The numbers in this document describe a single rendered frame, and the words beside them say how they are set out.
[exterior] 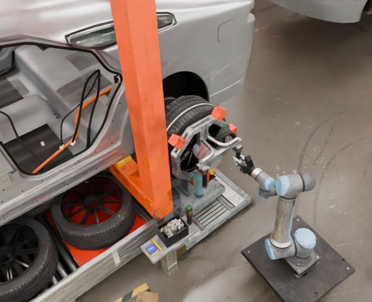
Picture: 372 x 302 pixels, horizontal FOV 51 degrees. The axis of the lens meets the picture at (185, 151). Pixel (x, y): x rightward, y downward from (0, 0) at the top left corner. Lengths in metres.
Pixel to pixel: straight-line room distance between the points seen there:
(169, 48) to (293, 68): 2.95
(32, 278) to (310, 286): 1.97
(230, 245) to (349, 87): 2.79
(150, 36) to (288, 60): 3.86
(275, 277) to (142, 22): 2.04
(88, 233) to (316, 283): 1.72
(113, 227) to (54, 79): 1.44
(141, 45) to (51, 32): 0.69
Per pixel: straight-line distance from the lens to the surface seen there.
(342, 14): 5.07
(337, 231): 3.81
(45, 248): 3.14
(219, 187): 3.72
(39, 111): 3.59
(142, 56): 2.07
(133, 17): 1.95
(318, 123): 4.75
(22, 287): 3.07
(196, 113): 2.88
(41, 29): 2.54
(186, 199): 3.53
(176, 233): 2.93
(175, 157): 2.86
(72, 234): 3.16
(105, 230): 3.10
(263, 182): 2.90
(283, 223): 2.66
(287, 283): 3.10
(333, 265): 3.26
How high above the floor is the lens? 3.03
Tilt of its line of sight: 46 degrees down
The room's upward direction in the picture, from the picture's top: 2 degrees counter-clockwise
